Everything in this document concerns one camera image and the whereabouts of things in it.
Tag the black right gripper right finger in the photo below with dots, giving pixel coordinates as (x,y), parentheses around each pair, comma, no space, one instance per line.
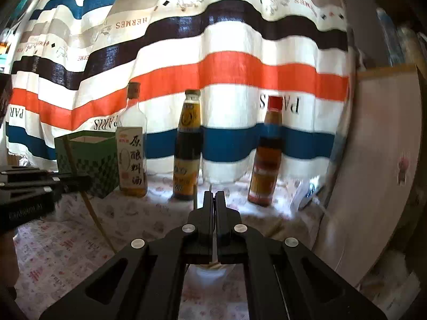
(285,279)

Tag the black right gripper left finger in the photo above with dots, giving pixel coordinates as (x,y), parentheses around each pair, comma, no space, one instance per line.
(144,280)

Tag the wooden spoon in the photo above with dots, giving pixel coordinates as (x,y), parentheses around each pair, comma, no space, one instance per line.
(214,256)

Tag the translucent plastic cup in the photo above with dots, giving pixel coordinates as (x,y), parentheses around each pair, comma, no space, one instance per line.
(208,278)

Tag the green checkered box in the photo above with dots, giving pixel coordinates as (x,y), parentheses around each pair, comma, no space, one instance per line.
(93,153)

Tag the white power adapter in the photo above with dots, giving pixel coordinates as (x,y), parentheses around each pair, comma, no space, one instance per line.
(305,192)

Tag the white refrigerator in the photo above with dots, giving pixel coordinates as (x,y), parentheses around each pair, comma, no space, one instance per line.
(377,172)

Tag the red capped sauce bottle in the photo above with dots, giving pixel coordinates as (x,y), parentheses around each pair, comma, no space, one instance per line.
(268,155)

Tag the clear cooking wine bottle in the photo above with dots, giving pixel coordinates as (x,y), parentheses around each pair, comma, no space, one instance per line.
(131,138)

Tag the dark soy sauce bottle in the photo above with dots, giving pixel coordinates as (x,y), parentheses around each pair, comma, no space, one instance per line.
(188,146)

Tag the striped curtain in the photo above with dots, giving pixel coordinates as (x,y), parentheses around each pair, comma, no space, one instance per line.
(75,58)

